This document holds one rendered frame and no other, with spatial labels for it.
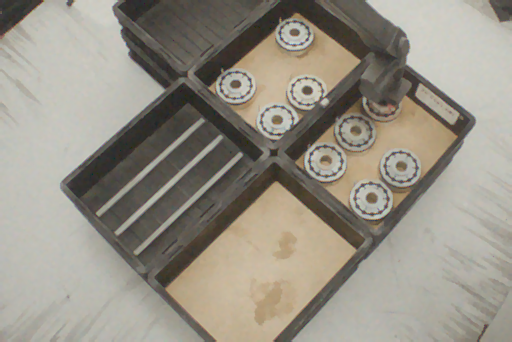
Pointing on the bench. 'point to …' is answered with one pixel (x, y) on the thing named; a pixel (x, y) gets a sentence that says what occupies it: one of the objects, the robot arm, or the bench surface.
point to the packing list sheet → (101, 11)
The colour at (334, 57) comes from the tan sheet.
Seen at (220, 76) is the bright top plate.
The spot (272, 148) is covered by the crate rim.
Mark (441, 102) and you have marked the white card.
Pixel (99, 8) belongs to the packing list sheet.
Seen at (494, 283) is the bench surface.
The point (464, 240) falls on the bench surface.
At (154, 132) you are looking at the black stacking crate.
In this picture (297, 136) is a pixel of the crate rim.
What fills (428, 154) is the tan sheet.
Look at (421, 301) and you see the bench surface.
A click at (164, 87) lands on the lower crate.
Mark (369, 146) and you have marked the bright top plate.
